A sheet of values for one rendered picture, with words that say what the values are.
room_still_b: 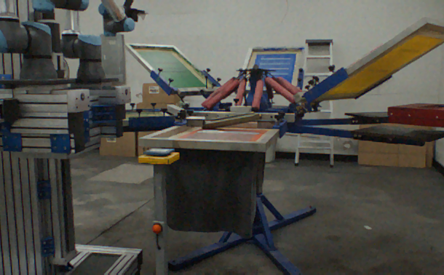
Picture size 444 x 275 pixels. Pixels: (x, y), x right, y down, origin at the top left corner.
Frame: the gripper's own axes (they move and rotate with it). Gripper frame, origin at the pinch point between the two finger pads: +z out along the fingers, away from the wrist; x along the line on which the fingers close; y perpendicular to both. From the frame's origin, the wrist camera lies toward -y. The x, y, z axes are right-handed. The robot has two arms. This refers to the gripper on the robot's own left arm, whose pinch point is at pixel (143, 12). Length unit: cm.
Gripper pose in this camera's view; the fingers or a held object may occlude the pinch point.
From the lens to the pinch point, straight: 294.6
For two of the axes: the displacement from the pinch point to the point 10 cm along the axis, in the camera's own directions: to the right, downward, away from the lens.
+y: -1.1, 9.7, 2.3
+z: 5.5, -1.3, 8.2
